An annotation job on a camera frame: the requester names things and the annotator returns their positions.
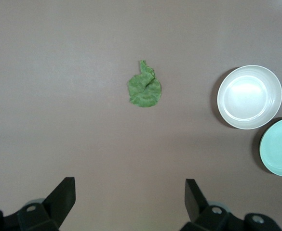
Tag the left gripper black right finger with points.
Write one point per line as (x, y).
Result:
(203, 216)

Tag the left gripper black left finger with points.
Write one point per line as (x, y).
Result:
(49, 214)

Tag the green lettuce leaf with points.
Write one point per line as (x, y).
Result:
(145, 93)

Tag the pale green plate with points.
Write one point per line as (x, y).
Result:
(280, 146)

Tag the beige plate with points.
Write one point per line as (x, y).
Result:
(249, 96)

